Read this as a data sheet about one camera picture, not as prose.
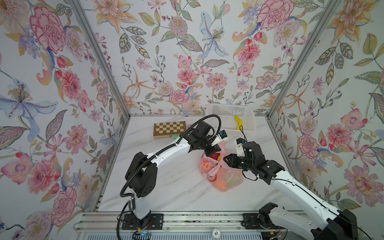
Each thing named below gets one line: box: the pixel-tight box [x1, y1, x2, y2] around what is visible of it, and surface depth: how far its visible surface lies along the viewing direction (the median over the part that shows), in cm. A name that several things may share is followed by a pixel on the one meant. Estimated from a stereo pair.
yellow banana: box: [234, 116, 244, 130], surface depth 116 cm
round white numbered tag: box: [212, 229, 221, 238], surface depth 68 cm
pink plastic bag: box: [199, 141, 243, 193], surface depth 82 cm
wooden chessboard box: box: [153, 121, 187, 139], surface depth 112 cm
